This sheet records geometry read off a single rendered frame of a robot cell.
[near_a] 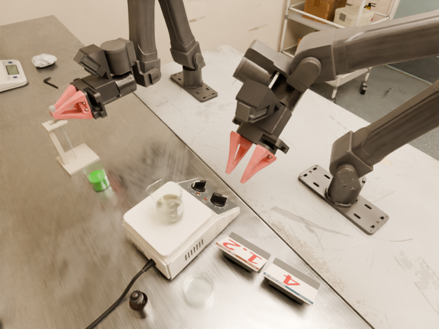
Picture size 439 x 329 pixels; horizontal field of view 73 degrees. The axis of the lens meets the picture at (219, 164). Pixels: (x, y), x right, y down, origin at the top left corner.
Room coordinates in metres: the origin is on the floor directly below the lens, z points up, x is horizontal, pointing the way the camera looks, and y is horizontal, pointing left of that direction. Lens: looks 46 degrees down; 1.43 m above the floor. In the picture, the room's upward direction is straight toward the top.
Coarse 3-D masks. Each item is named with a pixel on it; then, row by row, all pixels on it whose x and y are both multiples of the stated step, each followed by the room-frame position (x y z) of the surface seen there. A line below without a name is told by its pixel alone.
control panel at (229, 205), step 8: (184, 184) 0.41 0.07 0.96; (192, 192) 0.38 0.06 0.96; (200, 192) 0.39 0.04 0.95; (208, 192) 0.40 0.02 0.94; (216, 192) 0.41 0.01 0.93; (200, 200) 0.36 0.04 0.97; (208, 200) 0.36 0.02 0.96; (216, 208) 0.34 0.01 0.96; (224, 208) 0.35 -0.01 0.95; (232, 208) 0.36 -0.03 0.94
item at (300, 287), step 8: (272, 264) 0.25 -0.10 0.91; (272, 272) 0.23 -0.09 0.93; (280, 272) 0.23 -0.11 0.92; (280, 280) 0.21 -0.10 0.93; (288, 280) 0.22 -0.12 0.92; (296, 280) 0.22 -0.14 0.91; (296, 288) 0.20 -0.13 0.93; (304, 288) 0.20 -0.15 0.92; (304, 296) 0.18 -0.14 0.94; (312, 296) 0.19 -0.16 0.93
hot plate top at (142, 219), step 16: (144, 208) 0.32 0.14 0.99; (192, 208) 0.32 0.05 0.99; (208, 208) 0.32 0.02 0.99; (128, 224) 0.29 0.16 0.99; (144, 224) 0.29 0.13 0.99; (160, 224) 0.29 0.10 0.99; (192, 224) 0.29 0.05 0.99; (144, 240) 0.26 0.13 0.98; (160, 240) 0.26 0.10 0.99; (176, 240) 0.26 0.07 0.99
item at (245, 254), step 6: (228, 240) 0.30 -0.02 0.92; (228, 246) 0.28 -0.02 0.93; (234, 246) 0.28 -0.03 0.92; (240, 246) 0.29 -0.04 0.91; (234, 252) 0.26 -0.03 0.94; (240, 252) 0.27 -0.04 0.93; (246, 252) 0.27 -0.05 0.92; (246, 258) 0.25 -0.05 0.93; (252, 258) 0.25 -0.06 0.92; (258, 258) 0.26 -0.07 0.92; (258, 264) 0.24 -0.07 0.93
